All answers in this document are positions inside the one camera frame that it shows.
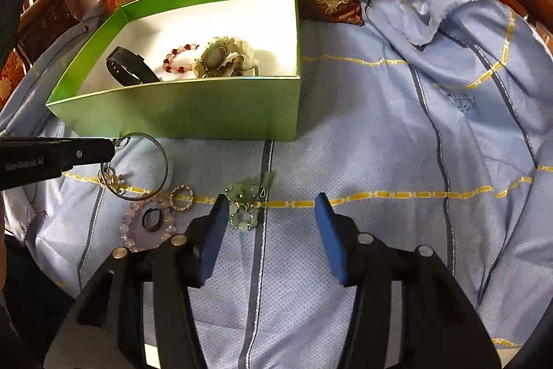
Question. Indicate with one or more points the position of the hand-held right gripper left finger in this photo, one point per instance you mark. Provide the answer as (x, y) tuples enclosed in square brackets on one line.
[(214, 239)]

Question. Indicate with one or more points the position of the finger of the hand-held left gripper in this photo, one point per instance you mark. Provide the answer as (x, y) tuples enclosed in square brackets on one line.
[(90, 153)]

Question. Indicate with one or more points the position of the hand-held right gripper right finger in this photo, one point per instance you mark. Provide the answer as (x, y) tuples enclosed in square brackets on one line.
[(332, 239)]

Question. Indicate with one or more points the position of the green jade pendant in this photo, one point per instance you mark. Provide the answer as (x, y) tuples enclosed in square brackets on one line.
[(242, 194)]

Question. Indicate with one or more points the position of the silver bangle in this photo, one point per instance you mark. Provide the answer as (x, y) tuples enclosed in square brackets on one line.
[(165, 166)]

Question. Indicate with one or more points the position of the black wristband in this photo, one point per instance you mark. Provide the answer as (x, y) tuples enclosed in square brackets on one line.
[(129, 60)]

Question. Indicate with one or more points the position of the green cardboard box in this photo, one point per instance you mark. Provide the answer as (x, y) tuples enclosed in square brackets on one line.
[(194, 109)]

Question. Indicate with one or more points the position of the small gold charm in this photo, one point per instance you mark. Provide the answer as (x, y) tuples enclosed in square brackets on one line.
[(111, 180)]

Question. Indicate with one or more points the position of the red gold patterned seat cushion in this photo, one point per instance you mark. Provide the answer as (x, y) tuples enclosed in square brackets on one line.
[(11, 70)]

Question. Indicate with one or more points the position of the light blue striped cloth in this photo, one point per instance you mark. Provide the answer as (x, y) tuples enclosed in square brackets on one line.
[(367, 135)]

